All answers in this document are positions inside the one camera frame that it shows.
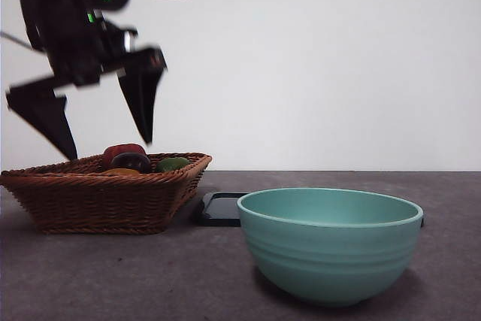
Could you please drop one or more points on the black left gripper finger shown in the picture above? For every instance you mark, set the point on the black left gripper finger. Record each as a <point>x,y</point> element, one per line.
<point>41,110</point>
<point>141,103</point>

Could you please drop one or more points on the teal ribbed bowl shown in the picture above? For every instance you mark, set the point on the teal ribbed bowl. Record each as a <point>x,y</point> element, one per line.
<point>330,253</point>

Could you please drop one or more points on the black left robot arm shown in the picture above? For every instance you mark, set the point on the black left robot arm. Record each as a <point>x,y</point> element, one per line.
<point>64,9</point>

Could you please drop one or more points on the red apple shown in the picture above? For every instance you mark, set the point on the red apple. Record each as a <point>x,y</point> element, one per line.
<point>120,150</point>

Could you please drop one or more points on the dark purple round fruit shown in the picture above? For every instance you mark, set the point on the dark purple round fruit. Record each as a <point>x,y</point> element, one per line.
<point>129,162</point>

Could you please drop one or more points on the green fruit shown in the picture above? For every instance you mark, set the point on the green fruit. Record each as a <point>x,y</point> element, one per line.
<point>173,164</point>

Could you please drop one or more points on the brown wicker basket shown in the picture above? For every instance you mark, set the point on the brown wicker basket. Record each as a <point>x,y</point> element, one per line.
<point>97,204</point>

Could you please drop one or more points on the dark green rectangular tray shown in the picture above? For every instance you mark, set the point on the dark green rectangular tray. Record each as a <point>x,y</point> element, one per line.
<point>219,210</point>

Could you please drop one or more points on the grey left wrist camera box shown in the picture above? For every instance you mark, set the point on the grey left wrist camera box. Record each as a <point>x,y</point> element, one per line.
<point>116,37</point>

